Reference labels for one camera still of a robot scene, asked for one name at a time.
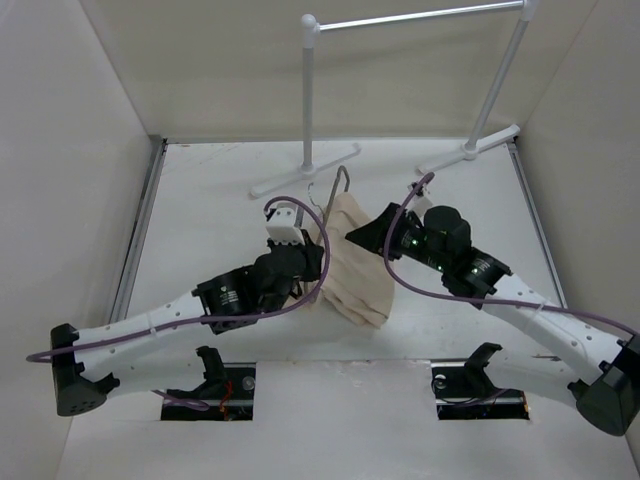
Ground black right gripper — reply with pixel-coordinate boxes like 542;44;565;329
345;203;450;273

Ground grey clothes hanger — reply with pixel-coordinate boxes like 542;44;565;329
307;166;351;230

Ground beige cargo trousers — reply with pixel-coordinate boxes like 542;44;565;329
309;193;395;329

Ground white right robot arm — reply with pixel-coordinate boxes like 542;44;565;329
346;203;639;437

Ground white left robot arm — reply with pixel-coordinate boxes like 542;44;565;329
50;239;328;417

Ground white clothes rack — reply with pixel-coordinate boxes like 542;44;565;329
249;0;539;199

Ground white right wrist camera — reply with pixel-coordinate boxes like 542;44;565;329
409;184;434;217

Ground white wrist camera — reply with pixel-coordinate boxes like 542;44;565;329
266;204;304;245
409;184;434;217

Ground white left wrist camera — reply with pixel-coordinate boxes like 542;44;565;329
266;204;304;245

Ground right metal table rail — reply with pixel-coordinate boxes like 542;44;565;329
507;140;567;307

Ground metal table rail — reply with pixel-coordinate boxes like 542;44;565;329
107;135;167;325
507;140;567;307

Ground left metal table rail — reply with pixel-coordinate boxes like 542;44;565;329
107;135;167;325

